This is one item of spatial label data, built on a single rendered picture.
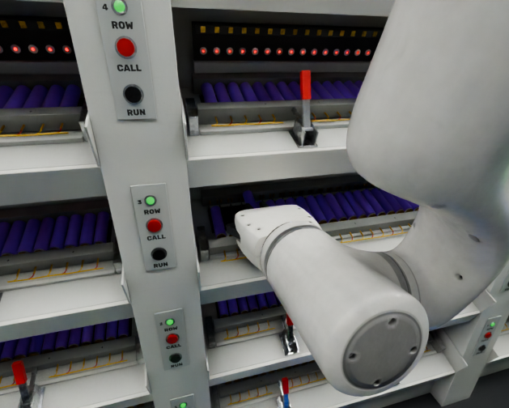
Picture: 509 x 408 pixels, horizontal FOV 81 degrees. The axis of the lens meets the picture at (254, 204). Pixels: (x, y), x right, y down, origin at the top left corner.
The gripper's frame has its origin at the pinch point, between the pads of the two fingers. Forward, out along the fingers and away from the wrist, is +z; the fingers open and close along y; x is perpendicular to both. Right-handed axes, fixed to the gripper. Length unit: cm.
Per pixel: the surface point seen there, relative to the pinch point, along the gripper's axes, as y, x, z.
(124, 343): 24.4, 22.0, 3.2
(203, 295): 10.3, 9.9, -5.1
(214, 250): 7.8, 4.5, -1.8
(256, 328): 0.4, 24.8, 3.3
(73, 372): 32.7, 24.6, 1.9
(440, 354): -49, 46, 4
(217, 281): 8.0, 8.2, -4.9
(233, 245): 4.7, 4.0, -2.0
